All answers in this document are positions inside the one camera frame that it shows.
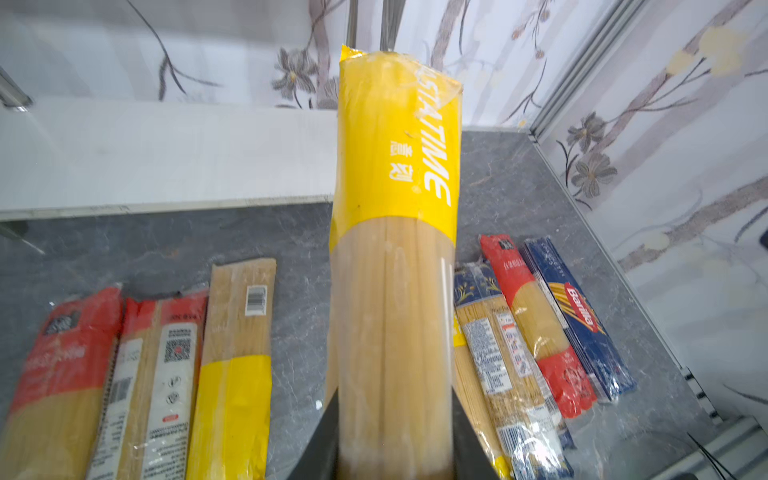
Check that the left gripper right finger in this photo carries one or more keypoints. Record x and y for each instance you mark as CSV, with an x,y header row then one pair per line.
x,y
469,458

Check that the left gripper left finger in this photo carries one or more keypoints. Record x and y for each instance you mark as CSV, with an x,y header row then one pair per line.
x,y
319,459

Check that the yellow band spaghetti bag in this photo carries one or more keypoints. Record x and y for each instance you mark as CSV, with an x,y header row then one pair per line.
x,y
231,422

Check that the yellow Pastatime spaghetti bag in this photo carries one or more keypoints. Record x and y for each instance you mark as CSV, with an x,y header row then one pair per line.
x,y
392,250

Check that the white two-tier shelf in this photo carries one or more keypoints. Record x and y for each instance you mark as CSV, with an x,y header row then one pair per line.
x,y
125,107

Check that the long yellow spaghetti bag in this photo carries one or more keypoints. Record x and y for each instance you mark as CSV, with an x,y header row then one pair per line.
x,y
471,395

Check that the blue gold spaghetti bag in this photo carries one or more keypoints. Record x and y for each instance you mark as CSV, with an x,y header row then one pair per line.
x,y
520,410

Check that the red Barilla spaghetti bag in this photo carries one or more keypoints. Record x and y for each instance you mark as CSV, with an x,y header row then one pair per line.
x,y
541,329

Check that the blue Barilla spaghetti box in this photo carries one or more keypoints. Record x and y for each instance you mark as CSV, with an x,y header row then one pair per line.
x,y
599,356

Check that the red spaghetti bag white label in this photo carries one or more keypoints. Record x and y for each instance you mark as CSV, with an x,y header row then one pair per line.
x,y
148,419

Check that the red spaghetti bag far left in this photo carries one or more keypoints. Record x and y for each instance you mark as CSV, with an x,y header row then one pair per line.
x,y
55,416

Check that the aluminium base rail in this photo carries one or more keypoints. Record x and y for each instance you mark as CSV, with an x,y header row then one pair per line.
x,y
738,452

